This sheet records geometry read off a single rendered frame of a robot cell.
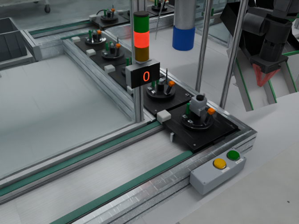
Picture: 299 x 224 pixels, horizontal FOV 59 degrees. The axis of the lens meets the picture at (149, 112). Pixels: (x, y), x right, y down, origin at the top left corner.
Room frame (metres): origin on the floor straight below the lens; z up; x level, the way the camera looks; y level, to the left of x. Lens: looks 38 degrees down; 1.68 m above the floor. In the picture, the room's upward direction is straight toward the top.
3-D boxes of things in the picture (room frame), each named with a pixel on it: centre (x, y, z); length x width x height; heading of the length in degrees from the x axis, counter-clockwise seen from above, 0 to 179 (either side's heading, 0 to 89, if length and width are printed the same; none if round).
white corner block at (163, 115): (0.87, -0.06, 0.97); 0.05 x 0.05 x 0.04; 34
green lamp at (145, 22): (0.84, 0.03, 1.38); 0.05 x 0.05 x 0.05
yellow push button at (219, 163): (0.62, -0.25, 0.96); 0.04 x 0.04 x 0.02
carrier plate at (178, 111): (0.85, -0.20, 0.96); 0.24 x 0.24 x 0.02; 34
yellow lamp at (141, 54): (0.84, 0.03, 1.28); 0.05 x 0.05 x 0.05
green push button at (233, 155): (0.66, -0.30, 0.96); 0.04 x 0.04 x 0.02
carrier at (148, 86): (1.06, -0.05, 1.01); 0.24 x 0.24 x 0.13; 34
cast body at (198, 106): (0.86, -0.19, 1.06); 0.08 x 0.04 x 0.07; 34
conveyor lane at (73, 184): (0.70, 0.07, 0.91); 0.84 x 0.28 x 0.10; 124
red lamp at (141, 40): (0.84, 0.03, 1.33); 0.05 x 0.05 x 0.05
